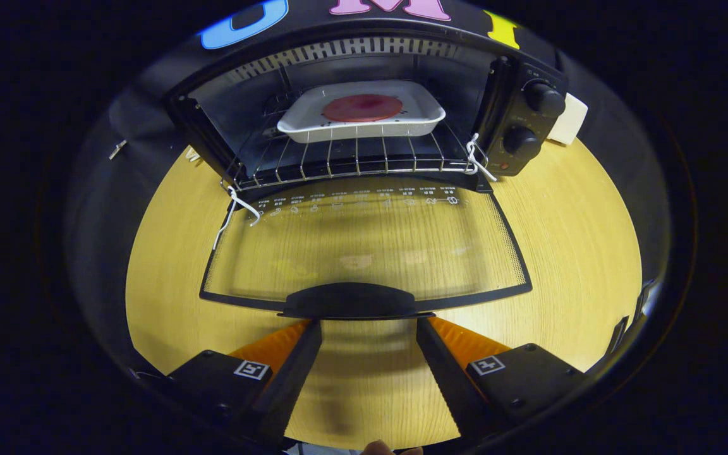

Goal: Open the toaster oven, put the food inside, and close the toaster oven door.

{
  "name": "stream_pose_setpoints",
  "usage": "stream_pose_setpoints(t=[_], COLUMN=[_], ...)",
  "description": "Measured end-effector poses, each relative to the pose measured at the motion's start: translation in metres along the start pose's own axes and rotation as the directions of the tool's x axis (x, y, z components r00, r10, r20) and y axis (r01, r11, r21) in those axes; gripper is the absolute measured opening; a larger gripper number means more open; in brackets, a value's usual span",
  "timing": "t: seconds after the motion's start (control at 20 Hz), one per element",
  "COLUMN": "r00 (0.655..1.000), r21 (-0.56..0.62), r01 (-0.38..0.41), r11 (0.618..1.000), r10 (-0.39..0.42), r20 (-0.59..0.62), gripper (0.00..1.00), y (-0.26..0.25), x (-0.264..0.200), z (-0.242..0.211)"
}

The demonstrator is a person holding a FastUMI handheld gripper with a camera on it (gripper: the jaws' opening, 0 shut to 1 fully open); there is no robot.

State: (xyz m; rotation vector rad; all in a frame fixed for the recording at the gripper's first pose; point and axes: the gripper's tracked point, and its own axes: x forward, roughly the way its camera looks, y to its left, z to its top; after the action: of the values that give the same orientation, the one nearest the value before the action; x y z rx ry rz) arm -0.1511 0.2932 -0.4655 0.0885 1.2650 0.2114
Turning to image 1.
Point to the white square plate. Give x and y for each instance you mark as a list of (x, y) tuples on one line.
[(313, 126)]

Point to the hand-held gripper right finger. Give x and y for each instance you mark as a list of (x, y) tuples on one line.
[(449, 379)]

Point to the white bread toaster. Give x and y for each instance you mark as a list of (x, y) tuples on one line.
[(569, 120)]

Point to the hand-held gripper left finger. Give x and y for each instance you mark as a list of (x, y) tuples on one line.
[(288, 379)]

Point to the pink ham slice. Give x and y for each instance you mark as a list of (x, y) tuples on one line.
[(364, 107)]

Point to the black backdrop cloth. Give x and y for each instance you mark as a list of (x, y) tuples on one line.
[(95, 208)]

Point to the small white brown object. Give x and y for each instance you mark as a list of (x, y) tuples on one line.
[(193, 155)]

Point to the silver cloth clip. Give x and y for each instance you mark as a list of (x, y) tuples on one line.
[(117, 149)]

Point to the black toaster oven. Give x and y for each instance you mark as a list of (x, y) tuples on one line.
[(348, 300)]

